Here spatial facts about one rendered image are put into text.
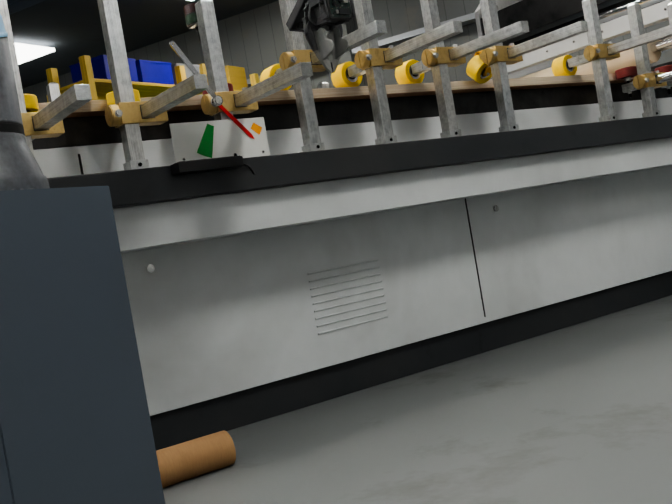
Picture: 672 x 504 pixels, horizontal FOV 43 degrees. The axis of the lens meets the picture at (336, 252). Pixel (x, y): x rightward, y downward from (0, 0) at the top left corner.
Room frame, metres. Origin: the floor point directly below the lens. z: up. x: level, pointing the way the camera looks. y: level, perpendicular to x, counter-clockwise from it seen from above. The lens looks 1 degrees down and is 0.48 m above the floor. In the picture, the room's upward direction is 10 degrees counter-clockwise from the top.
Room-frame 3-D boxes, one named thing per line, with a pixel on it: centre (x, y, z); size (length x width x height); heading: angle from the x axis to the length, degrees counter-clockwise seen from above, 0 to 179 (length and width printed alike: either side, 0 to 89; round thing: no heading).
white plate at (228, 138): (2.11, 0.23, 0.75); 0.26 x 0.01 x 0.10; 125
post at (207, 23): (2.14, 0.22, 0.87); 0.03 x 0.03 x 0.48; 35
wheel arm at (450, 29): (2.40, -0.26, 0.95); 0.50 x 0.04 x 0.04; 35
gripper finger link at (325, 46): (1.79, -0.05, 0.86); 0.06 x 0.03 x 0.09; 35
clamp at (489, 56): (2.73, -0.62, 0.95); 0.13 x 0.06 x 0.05; 125
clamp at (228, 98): (2.16, 0.20, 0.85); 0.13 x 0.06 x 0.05; 125
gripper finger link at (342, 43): (1.81, -0.08, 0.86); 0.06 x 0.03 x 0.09; 35
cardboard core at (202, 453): (1.86, 0.44, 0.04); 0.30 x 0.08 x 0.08; 125
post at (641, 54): (3.14, -1.22, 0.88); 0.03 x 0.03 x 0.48; 35
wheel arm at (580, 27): (2.63, -0.71, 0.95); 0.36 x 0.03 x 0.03; 35
